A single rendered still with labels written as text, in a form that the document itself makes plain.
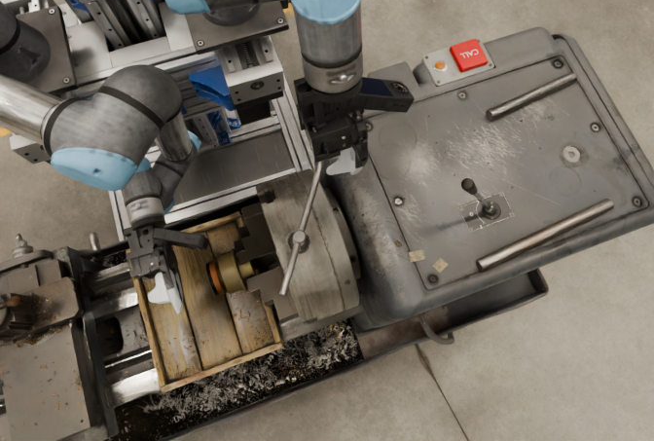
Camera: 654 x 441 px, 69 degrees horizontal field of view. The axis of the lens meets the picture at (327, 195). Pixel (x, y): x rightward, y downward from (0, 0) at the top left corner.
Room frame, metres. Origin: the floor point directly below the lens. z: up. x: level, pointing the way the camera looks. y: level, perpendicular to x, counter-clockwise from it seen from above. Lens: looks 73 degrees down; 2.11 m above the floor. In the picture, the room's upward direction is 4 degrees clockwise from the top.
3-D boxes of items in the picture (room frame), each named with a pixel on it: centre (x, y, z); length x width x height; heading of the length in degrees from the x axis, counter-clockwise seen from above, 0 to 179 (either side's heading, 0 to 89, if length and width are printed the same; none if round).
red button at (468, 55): (0.59, -0.27, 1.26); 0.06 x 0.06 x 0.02; 24
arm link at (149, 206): (0.25, 0.40, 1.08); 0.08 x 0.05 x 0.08; 114
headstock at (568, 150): (0.38, -0.31, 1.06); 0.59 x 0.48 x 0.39; 114
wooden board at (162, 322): (0.09, 0.29, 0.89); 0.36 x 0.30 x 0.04; 24
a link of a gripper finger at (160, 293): (0.08, 0.32, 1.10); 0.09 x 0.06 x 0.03; 24
